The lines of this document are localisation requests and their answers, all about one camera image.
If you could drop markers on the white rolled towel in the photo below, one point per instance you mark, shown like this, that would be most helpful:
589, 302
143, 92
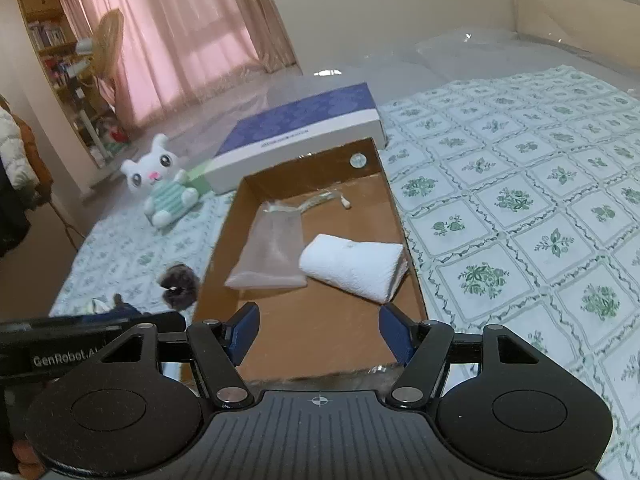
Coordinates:
352, 265

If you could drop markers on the person's left hand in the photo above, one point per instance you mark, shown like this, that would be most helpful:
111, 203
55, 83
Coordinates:
27, 457

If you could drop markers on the green tissue box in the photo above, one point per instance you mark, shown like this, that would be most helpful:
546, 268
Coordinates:
200, 177

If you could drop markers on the brown fuzzy scrunchie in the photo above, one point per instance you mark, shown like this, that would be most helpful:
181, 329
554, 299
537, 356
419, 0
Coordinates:
181, 285

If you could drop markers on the wooden bookshelf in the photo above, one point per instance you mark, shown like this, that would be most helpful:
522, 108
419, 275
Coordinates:
50, 45

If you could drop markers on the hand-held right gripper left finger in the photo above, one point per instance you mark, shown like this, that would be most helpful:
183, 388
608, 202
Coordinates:
247, 326

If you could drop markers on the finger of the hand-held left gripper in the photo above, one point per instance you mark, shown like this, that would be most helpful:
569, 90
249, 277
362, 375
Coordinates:
150, 321

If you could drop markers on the brown cardboard box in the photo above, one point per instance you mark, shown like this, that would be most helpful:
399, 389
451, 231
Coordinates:
320, 330

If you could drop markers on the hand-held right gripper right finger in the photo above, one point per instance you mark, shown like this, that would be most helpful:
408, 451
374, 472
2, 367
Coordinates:
393, 330

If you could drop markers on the pink curtain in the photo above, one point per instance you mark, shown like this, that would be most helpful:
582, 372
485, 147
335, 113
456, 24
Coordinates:
175, 35

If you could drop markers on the blue and white flat box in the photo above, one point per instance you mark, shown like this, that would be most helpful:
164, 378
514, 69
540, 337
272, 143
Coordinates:
300, 130

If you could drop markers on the beige standing fan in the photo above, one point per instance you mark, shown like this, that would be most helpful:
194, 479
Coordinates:
107, 45

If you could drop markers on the white plush cat toy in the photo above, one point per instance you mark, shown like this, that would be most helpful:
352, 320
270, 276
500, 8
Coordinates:
160, 180

